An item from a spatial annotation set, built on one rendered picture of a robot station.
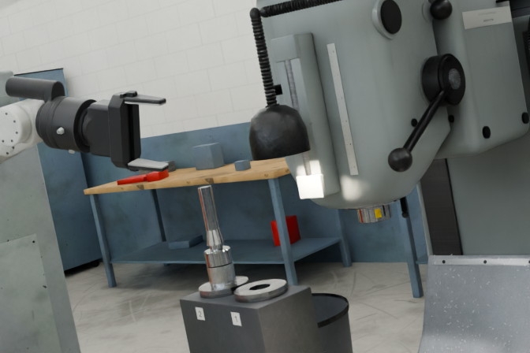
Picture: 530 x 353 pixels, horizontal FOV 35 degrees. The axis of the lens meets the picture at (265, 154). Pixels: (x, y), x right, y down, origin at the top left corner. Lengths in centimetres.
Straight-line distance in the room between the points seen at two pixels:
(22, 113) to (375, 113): 61
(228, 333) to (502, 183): 53
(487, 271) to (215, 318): 48
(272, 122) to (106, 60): 730
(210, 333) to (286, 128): 57
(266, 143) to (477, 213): 64
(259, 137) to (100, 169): 763
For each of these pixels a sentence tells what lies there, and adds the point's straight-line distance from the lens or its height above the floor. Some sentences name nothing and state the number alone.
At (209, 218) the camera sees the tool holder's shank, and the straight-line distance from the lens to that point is 148.
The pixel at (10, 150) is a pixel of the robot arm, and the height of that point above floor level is 147.
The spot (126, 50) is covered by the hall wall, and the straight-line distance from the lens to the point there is 804.
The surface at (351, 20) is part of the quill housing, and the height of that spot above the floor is 155.
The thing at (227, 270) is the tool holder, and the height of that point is 119.
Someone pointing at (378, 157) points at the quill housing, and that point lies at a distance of 109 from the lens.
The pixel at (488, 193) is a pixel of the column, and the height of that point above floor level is 123.
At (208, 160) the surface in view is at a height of 96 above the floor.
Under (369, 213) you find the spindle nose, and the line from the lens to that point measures 118.
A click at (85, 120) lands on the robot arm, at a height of 149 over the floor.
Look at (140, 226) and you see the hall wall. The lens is 833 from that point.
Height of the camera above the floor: 150
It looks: 5 degrees down
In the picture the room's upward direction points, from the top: 11 degrees counter-clockwise
